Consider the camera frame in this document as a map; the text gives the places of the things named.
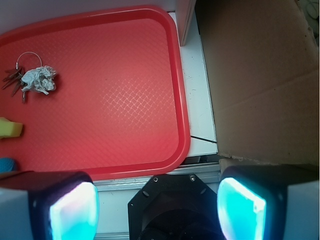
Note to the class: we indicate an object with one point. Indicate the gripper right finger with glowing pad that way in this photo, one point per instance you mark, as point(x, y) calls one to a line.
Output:
point(269, 202)

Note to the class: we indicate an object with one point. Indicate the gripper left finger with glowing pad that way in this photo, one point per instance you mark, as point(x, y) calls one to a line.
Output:
point(56, 205)

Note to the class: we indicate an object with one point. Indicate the yellow green sponge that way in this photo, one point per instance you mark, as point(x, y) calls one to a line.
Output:
point(10, 129)

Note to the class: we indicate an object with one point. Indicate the blue textured object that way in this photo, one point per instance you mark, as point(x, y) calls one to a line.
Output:
point(7, 165)

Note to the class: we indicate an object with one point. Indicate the crumpled white paper ball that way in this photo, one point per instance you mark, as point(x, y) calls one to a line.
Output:
point(39, 80)

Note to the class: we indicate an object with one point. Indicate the red plastic tray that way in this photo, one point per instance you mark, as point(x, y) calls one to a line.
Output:
point(119, 109)

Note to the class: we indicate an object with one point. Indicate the brown cardboard box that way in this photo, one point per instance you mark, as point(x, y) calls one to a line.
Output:
point(263, 70)

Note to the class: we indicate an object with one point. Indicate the white board panel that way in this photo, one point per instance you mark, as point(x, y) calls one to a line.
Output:
point(184, 10)

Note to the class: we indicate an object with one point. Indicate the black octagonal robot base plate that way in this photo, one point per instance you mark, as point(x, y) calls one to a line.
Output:
point(174, 207)

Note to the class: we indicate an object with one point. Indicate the brown keys on wire ring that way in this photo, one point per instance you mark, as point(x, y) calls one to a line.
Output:
point(14, 76)

